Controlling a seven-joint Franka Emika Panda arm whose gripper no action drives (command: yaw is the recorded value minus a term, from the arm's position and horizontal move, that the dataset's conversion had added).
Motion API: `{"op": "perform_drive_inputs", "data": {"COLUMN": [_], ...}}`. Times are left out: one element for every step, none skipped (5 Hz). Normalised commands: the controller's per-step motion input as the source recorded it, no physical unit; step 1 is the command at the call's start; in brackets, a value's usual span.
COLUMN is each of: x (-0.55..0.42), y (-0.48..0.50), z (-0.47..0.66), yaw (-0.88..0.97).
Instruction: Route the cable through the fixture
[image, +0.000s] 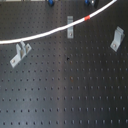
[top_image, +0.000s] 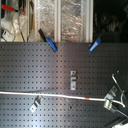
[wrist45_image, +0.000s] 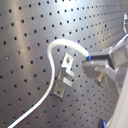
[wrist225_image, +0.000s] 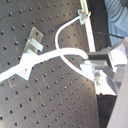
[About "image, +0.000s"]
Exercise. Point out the black perforated breadboard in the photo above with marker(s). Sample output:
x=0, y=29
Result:
x=69, y=83

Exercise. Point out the left blue clamp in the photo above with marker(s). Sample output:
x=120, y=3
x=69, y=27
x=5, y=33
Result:
x=50, y=2

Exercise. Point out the blue clamp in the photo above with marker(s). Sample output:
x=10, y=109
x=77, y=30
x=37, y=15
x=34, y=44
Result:
x=94, y=3
x=50, y=2

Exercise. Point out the right blue clamp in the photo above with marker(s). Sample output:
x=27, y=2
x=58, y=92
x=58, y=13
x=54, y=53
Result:
x=94, y=3

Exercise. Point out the left grey cable clip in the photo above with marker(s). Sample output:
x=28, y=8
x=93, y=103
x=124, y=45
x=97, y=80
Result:
x=22, y=50

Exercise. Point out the grey cable clip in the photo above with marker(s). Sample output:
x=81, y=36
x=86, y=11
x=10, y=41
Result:
x=118, y=38
x=70, y=31
x=22, y=50

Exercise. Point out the middle grey cable clip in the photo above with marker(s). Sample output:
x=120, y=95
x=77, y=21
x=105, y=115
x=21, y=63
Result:
x=70, y=31

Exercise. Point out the right grey cable clip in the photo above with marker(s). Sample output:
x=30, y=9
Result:
x=118, y=38

